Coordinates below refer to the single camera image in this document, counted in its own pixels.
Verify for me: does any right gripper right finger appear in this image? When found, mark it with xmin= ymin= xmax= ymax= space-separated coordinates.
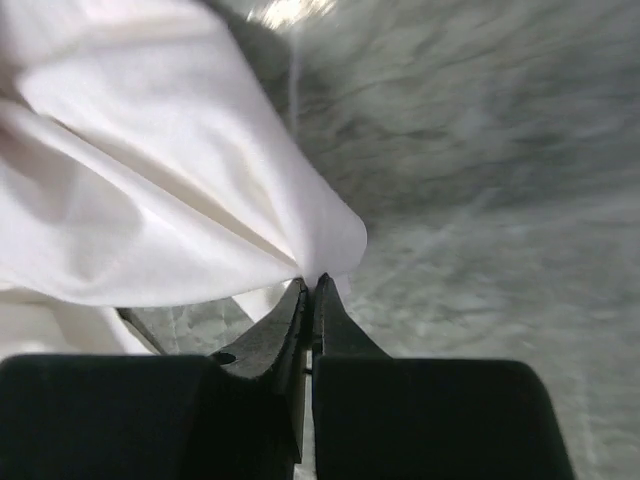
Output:
xmin=312 ymin=276 xmax=574 ymax=480

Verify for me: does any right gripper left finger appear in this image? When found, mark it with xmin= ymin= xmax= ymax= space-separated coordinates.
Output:
xmin=1 ymin=280 xmax=308 ymax=479

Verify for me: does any white printed t-shirt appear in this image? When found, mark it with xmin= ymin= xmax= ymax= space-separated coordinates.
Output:
xmin=1 ymin=1 xmax=367 ymax=358

